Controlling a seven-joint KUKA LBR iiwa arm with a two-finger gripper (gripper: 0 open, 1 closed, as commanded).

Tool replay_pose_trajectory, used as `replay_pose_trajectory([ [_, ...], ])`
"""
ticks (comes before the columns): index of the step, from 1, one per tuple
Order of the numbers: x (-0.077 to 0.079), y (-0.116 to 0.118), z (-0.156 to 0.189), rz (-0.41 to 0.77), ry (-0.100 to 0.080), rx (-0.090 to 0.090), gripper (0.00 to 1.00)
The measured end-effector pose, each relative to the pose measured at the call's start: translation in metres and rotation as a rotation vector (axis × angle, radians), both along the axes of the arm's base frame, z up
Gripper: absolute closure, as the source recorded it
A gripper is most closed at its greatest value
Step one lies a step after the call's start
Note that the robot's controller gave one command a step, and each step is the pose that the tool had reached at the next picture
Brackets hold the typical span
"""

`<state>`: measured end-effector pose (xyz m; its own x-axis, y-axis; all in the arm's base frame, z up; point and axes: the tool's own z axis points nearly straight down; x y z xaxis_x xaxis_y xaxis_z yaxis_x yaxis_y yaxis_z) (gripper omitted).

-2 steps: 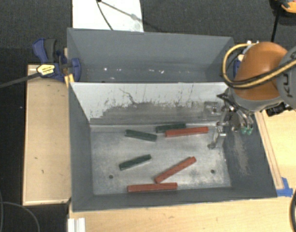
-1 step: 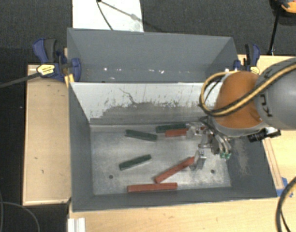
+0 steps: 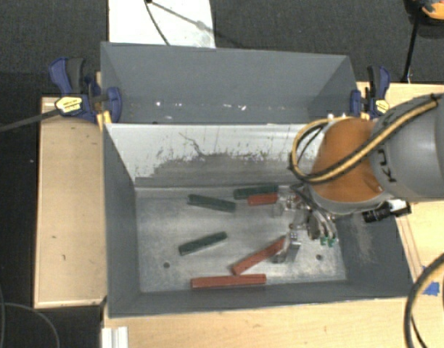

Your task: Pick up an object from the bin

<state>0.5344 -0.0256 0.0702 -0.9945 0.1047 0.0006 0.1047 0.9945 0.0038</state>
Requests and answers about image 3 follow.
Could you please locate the dark green flat block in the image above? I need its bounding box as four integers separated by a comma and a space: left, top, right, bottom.
186, 194, 238, 214
233, 183, 280, 200
178, 231, 229, 257

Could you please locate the pale wood board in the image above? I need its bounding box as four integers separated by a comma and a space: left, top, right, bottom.
33, 96, 107, 310

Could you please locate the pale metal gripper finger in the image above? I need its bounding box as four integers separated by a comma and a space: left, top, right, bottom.
277, 231, 303, 264
272, 190, 300, 218

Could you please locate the red-brown flat block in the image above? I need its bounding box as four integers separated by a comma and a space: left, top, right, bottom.
229, 235, 287, 276
189, 273, 268, 291
247, 192, 280, 207

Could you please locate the black cylinder on white bracket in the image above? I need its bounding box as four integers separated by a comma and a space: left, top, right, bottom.
362, 199, 413, 225

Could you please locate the grey metal bin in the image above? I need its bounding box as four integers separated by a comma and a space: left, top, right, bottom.
99, 41, 414, 318

